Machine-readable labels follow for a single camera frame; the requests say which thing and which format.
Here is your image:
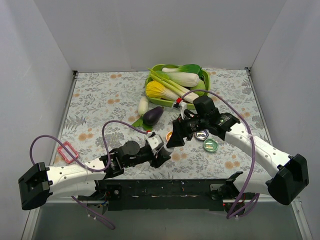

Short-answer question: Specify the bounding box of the bok choy toy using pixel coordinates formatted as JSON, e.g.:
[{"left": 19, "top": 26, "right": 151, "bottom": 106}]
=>
[{"left": 155, "top": 64, "right": 205, "bottom": 88}]

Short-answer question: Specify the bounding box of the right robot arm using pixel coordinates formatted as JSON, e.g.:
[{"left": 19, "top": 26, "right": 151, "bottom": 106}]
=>
[{"left": 166, "top": 95, "right": 309, "bottom": 206}]

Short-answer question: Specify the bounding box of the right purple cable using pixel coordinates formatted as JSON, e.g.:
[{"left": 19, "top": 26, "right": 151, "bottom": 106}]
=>
[{"left": 179, "top": 89, "right": 261, "bottom": 219}]

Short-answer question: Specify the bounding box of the green celery stalk toy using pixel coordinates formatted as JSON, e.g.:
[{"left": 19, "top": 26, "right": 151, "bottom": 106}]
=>
[{"left": 149, "top": 69, "right": 189, "bottom": 97}]

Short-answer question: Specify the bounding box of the blue round pill case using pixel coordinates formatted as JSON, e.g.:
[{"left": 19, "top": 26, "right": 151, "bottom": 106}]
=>
[{"left": 193, "top": 129, "right": 210, "bottom": 142}]

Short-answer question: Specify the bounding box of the green round pill case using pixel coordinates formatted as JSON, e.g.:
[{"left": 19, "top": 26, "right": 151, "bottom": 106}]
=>
[{"left": 203, "top": 138, "right": 219, "bottom": 153}]

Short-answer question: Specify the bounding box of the pink square pill box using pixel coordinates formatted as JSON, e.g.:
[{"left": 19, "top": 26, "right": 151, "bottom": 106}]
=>
[{"left": 57, "top": 141, "right": 79, "bottom": 164}]

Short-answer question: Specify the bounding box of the green plastic tray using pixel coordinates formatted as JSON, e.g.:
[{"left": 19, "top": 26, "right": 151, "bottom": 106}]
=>
[{"left": 145, "top": 64, "right": 211, "bottom": 110}]

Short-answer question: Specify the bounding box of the yellow round pill case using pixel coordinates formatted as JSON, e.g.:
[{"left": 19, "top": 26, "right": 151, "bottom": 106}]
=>
[{"left": 165, "top": 131, "right": 173, "bottom": 142}]

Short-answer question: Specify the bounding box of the purple cable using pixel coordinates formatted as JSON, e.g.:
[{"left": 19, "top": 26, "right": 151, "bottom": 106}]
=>
[
  {"left": 179, "top": 89, "right": 261, "bottom": 219},
  {"left": 29, "top": 120, "right": 151, "bottom": 230}
]

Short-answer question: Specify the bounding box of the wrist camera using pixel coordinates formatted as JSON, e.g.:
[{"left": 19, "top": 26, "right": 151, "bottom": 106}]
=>
[
  {"left": 171, "top": 97, "right": 187, "bottom": 119},
  {"left": 146, "top": 132, "right": 164, "bottom": 155}
]

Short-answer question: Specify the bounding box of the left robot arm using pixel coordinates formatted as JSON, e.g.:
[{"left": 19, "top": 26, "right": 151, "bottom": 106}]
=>
[{"left": 18, "top": 137, "right": 174, "bottom": 211}]

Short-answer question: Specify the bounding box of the yellow napa cabbage toy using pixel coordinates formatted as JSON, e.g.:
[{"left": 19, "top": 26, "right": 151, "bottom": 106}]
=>
[{"left": 145, "top": 80, "right": 180, "bottom": 102}]

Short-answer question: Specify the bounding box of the long white daikon toy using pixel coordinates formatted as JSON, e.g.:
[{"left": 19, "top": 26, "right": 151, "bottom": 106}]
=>
[{"left": 172, "top": 86, "right": 199, "bottom": 103}]

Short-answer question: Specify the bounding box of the green cabbage toy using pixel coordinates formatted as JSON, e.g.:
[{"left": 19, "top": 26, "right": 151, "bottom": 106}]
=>
[{"left": 189, "top": 80, "right": 206, "bottom": 97}]

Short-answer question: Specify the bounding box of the purple eggplant toy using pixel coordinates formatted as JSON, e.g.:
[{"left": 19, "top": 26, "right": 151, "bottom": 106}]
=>
[{"left": 142, "top": 106, "right": 164, "bottom": 126}]

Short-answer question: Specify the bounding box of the white blue pill bottle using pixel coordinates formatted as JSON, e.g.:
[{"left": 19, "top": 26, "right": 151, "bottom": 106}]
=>
[{"left": 161, "top": 146, "right": 175, "bottom": 156}]

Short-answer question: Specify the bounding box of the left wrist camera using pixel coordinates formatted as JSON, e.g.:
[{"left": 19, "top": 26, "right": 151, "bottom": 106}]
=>
[{"left": 146, "top": 132, "right": 164, "bottom": 155}]

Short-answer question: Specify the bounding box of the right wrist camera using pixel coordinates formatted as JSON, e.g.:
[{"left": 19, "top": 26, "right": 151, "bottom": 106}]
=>
[{"left": 171, "top": 97, "right": 187, "bottom": 119}]

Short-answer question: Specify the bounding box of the white radish toy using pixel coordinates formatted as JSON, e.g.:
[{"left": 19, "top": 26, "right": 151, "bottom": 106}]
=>
[{"left": 137, "top": 96, "right": 149, "bottom": 116}]

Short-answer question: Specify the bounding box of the floral table mat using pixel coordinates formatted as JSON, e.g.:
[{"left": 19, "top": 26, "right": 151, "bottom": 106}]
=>
[{"left": 60, "top": 69, "right": 269, "bottom": 179}]

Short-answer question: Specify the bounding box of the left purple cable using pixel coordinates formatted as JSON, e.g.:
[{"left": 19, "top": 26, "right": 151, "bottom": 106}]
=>
[{"left": 29, "top": 120, "right": 151, "bottom": 230}]

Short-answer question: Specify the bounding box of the black base frame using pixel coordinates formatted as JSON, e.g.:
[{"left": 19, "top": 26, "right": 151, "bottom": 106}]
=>
[{"left": 77, "top": 178, "right": 237, "bottom": 211}]

